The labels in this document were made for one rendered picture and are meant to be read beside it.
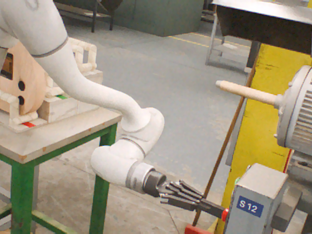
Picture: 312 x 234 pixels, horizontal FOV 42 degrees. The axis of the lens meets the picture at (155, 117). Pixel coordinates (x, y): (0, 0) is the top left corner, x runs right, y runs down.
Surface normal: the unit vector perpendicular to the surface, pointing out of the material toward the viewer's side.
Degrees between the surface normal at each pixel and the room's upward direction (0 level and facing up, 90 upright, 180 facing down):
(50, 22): 82
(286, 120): 93
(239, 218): 90
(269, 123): 90
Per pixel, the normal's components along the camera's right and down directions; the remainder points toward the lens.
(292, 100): -0.41, -0.08
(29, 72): -0.54, 0.22
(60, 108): 0.82, 0.32
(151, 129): 0.75, 0.10
